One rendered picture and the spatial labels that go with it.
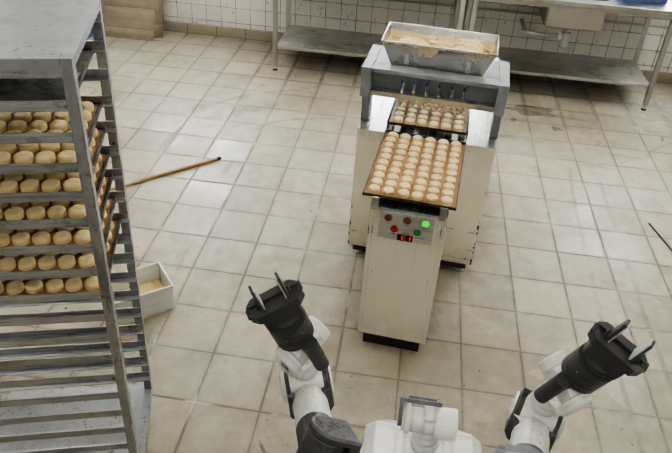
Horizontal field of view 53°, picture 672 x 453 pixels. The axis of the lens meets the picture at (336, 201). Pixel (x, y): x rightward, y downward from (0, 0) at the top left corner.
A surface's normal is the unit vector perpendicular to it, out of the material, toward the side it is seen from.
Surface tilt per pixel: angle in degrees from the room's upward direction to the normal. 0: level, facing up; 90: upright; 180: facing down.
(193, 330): 0
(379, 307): 90
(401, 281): 90
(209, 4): 90
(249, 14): 90
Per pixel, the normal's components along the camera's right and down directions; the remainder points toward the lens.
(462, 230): -0.22, 0.53
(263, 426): 0.06, -0.83
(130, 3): -0.13, 0.18
